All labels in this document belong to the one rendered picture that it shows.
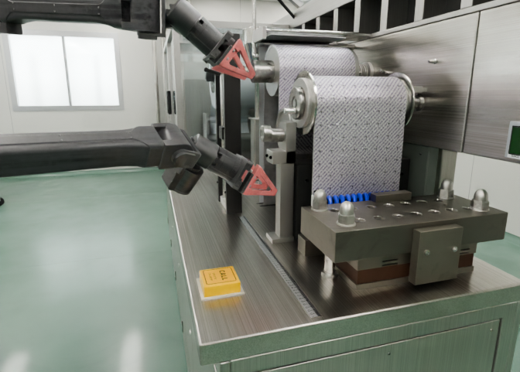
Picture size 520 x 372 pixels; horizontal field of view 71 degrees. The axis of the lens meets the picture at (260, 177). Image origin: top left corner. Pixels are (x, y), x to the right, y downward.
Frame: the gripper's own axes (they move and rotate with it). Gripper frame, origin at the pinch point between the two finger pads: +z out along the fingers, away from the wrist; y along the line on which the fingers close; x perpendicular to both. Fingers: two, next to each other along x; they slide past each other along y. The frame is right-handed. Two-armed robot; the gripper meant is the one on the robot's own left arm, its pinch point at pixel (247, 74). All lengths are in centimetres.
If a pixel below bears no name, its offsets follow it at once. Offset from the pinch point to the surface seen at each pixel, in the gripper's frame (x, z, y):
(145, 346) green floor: -119, 60, -94
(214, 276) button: -37.0, 16.4, 15.2
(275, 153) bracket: -9.3, 17.0, -1.5
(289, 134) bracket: -3.6, 17.1, -1.4
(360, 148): 3.8, 30.4, 6.0
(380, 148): 6.9, 34.7, 6.1
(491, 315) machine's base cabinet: -10, 62, 32
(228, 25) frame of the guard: 33, -4, -96
